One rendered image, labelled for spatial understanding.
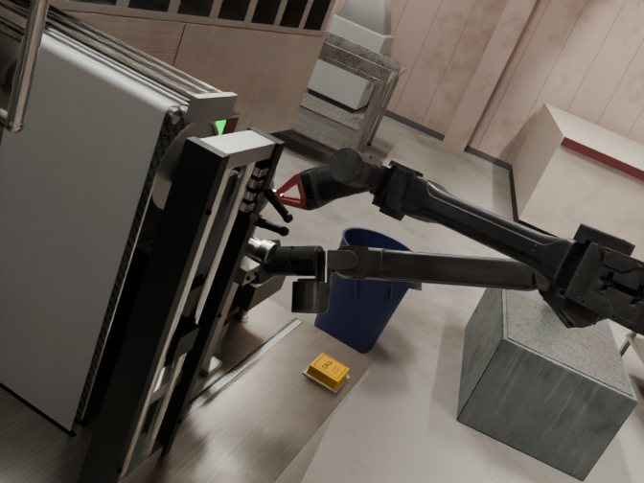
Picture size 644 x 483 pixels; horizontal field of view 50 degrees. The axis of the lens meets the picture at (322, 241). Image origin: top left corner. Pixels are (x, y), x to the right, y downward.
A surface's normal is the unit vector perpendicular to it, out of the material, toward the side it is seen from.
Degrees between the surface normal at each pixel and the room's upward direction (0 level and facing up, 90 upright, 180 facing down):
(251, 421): 0
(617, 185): 90
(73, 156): 90
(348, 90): 90
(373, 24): 90
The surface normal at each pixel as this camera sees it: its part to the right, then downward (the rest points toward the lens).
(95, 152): -0.38, 0.23
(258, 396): 0.36, -0.85
